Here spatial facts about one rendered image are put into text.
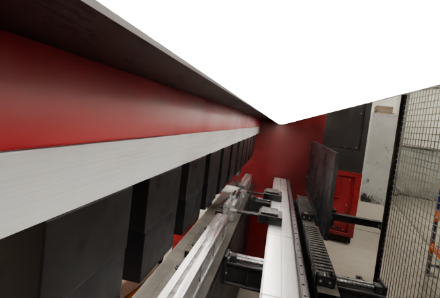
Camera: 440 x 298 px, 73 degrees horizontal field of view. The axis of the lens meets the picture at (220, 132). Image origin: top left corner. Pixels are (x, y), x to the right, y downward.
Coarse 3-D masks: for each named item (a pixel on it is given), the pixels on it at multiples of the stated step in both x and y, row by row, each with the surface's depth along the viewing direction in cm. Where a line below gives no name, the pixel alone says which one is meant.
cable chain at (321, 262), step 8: (304, 224) 126; (304, 232) 120; (312, 232) 117; (312, 240) 108; (320, 240) 110; (312, 248) 103; (320, 248) 102; (312, 256) 95; (320, 256) 95; (328, 256) 97; (312, 264) 92; (320, 264) 97; (328, 264) 91; (312, 272) 90; (320, 272) 91; (328, 272) 87; (320, 280) 84; (328, 280) 84
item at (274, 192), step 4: (268, 188) 188; (244, 192) 185; (248, 192) 185; (252, 192) 185; (256, 192) 186; (264, 192) 181; (268, 192) 179; (272, 192) 179; (276, 192) 180; (280, 192) 186; (264, 196) 179; (268, 196) 178; (272, 196) 178; (276, 196) 177; (280, 196) 177; (272, 200) 178; (276, 200) 177; (280, 200) 177
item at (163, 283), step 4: (176, 264) 106; (180, 264) 106; (172, 268) 103; (168, 272) 100; (172, 272) 100; (168, 276) 97; (164, 280) 95; (168, 280) 95; (160, 284) 92; (164, 284) 92; (156, 288) 90; (160, 288) 90; (156, 292) 88; (160, 292) 88; (152, 296) 86; (156, 296) 86
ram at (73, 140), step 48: (0, 48) 19; (48, 48) 22; (0, 96) 19; (48, 96) 23; (96, 96) 29; (144, 96) 39; (192, 96) 60; (0, 144) 20; (48, 144) 24; (96, 144) 30; (144, 144) 41; (192, 144) 64; (0, 192) 20; (48, 192) 24; (96, 192) 31
